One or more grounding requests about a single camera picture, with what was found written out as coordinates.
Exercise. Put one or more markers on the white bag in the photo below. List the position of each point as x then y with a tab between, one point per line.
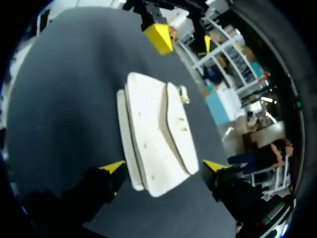
153	134

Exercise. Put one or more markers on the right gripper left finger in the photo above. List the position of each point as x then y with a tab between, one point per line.
94	188

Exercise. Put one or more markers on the person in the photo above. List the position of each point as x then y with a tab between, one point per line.
270	153

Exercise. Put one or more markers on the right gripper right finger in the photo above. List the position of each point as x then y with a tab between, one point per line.
230	188

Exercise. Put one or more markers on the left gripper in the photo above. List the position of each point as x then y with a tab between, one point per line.
188	3

